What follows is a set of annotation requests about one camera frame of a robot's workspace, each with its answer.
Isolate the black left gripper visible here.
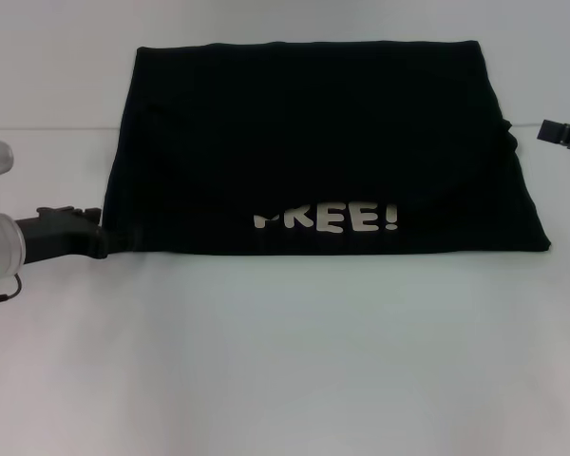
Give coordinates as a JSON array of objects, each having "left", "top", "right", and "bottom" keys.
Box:
[{"left": 11, "top": 204, "right": 110, "bottom": 260}]

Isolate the black t-shirt with white print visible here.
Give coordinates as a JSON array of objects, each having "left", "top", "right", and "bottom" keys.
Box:
[{"left": 97, "top": 39, "right": 553, "bottom": 260}]

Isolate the black cable with silver plug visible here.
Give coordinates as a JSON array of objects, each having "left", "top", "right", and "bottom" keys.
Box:
[{"left": 0, "top": 274, "right": 24, "bottom": 309}]

